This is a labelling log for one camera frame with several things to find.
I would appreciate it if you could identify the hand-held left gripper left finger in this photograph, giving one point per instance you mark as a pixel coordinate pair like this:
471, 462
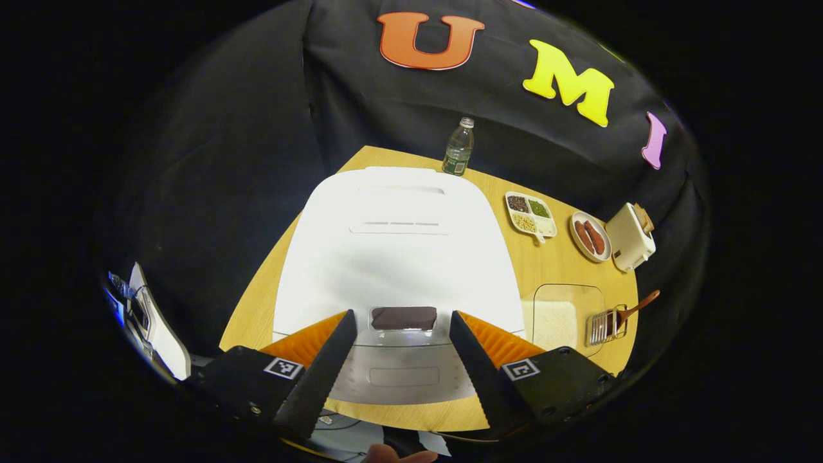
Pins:
325, 373

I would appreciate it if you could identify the clear water bottle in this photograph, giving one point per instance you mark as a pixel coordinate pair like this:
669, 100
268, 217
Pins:
458, 151

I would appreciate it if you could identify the cream toaster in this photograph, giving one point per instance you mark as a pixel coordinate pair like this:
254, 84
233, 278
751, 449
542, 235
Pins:
627, 247

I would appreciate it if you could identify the white side table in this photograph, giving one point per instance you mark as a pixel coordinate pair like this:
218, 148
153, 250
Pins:
164, 334

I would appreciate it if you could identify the toasted bread slice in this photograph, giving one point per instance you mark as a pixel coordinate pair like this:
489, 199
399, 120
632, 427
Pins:
643, 218

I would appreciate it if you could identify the wooden spoon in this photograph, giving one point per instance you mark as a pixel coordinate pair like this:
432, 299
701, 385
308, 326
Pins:
640, 305

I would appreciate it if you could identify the white divided seasoning plate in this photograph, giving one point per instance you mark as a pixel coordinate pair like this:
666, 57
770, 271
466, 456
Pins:
546, 225

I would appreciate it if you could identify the white round plate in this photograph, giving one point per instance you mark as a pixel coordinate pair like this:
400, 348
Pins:
575, 241

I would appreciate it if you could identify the brown meat piece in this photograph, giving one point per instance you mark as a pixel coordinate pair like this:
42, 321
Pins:
584, 236
596, 239

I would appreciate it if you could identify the white rice cooker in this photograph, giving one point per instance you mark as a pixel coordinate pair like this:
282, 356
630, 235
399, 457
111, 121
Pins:
398, 257

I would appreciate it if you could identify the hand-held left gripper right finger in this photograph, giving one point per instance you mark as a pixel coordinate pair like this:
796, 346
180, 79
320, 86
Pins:
482, 379

